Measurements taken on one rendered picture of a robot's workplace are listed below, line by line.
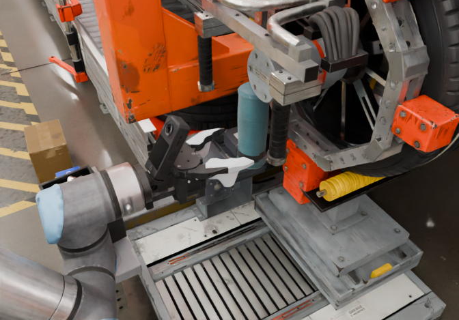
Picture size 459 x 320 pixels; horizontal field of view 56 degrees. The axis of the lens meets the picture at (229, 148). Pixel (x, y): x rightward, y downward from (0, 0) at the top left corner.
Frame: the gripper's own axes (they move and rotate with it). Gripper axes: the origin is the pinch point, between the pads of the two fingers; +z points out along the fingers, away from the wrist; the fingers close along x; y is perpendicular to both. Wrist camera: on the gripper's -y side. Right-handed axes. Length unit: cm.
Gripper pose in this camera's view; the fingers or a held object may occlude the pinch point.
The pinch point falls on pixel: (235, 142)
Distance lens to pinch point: 82.8
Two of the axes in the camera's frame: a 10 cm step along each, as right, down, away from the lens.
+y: 0.0, 7.8, 6.2
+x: 4.8, 5.5, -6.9
